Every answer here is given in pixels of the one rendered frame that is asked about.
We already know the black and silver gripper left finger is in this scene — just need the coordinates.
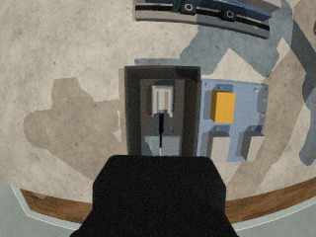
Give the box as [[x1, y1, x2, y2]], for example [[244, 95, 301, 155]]
[[141, 114, 162, 156]]

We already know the yellow-orange block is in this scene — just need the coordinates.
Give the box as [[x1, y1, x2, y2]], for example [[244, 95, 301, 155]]
[[210, 91, 235, 122]]

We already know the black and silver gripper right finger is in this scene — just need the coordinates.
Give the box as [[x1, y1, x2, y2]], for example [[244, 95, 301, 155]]
[[161, 114, 180, 156]]

